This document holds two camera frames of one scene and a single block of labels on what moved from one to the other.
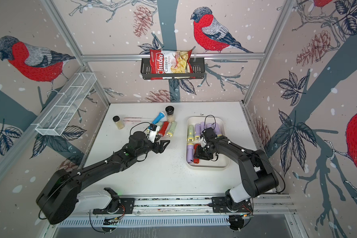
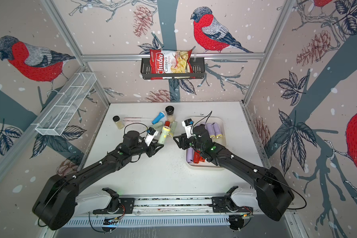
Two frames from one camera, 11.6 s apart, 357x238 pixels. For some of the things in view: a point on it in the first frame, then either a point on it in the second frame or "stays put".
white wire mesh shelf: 56,119 stays put
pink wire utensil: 135,119 stays put
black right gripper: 201,156 → 182,141
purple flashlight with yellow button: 217,130 stays put
